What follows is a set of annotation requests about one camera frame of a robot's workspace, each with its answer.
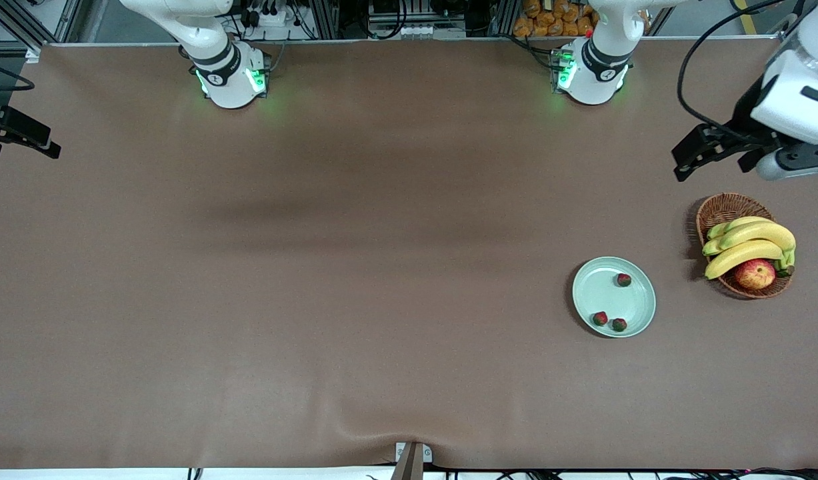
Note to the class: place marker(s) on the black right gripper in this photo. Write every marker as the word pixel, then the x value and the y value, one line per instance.
pixel 8 126

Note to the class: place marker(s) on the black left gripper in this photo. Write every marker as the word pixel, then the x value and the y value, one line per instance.
pixel 742 128

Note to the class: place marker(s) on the red strawberry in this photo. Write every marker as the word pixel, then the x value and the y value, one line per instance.
pixel 620 324
pixel 600 318
pixel 624 280

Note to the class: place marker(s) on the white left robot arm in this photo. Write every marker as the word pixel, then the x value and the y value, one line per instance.
pixel 588 93

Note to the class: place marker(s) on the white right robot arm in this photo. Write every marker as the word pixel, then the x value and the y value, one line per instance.
pixel 232 93

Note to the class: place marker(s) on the pale green round plate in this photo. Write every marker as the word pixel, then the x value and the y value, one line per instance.
pixel 605 293

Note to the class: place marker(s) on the brown wicker basket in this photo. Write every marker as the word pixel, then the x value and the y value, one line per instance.
pixel 722 210

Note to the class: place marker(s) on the small green-tinged banana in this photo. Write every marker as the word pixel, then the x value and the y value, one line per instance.
pixel 738 222

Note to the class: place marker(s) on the yellow banana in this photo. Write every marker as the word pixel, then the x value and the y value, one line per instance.
pixel 762 233
pixel 742 254

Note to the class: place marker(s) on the red yellow apple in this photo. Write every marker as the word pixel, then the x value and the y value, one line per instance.
pixel 755 274

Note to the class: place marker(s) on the pile of golden bread rolls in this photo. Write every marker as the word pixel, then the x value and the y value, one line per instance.
pixel 555 26

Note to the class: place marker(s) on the white power strip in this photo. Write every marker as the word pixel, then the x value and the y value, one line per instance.
pixel 275 18

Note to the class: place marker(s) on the white terminal block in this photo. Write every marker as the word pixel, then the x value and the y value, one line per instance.
pixel 422 31

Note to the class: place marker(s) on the brown table mat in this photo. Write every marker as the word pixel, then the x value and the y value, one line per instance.
pixel 315 333

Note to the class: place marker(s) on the grey metal mounting bracket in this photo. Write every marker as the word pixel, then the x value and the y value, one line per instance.
pixel 427 454

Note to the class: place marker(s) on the dark camera mast post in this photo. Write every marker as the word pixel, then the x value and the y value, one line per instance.
pixel 408 466

